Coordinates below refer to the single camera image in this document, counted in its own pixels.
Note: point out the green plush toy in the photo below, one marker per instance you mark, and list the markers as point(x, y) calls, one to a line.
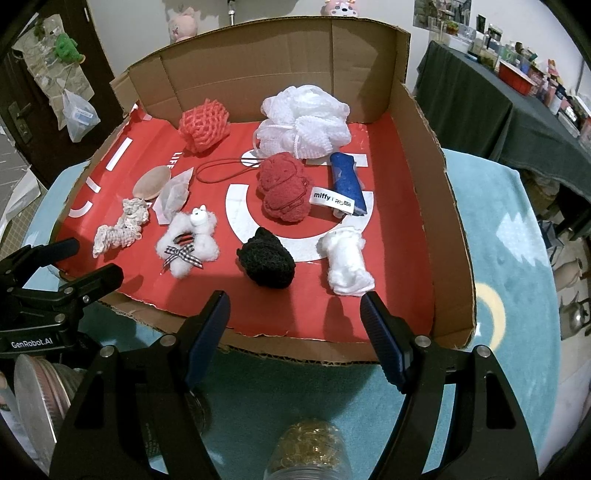
point(69, 46)

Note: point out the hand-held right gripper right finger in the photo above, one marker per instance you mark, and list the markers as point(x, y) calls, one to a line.
point(385, 341)

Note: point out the pink pig toy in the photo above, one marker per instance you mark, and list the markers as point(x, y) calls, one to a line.
point(341, 7)

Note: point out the white fluffy toy plaid bow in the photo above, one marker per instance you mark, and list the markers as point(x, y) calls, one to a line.
point(205, 244)

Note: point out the red plush toy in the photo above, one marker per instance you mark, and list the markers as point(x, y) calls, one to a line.
point(281, 189)

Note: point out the cream crochet scrunchie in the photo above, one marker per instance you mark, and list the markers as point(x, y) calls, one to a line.
point(122, 228)

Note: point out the clear jar with gold contents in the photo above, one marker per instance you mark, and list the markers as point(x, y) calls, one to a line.
point(302, 450)

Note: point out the white mesh bath pouf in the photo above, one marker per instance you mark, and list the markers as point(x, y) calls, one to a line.
point(304, 124)

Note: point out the pink plush toy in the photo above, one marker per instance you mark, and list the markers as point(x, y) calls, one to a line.
point(182, 23)

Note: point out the white plush toy with bow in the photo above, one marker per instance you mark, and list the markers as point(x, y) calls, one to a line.
point(171, 198)

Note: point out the beige powder puff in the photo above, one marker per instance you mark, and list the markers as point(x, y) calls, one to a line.
point(151, 181)

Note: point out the cardboard box with red floor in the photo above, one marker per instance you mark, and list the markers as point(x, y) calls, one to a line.
point(401, 277)

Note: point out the black knitted pouch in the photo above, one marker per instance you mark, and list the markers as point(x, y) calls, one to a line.
point(268, 261)

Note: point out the red plastic bin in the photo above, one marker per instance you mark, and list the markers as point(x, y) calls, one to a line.
point(519, 79)

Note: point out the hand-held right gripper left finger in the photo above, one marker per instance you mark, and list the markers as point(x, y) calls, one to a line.
point(210, 339)

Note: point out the clear plastic bag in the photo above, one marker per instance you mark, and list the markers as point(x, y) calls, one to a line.
point(81, 115)

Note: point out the beige vase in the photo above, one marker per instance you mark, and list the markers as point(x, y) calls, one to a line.
point(567, 274)

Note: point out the dark brown door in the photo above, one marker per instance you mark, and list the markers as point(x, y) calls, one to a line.
point(99, 78)

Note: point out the orange mesh bath pouf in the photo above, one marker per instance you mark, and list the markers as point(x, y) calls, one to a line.
point(203, 127)

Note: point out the glass jar with metal lid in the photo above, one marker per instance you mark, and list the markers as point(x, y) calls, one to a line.
point(39, 401)

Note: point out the white paper sheet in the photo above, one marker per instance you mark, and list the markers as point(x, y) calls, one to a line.
point(21, 194)

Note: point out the metal kettle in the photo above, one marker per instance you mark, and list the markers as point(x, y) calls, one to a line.
point(577, 318)

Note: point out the white cotton wad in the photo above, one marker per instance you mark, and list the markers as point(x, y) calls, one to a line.
point(346, 263)

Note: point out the mop stick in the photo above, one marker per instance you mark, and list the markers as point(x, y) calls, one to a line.
point(231, 11)

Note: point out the row of cosmetics bottles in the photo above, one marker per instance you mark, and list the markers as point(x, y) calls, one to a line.
point(531, 57)

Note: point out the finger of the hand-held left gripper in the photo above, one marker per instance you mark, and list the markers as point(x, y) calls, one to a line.
point(99, 279)
point(46, 256)

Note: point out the desk with dark green cloth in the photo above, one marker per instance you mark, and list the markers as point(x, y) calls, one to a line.
point(485, 115)

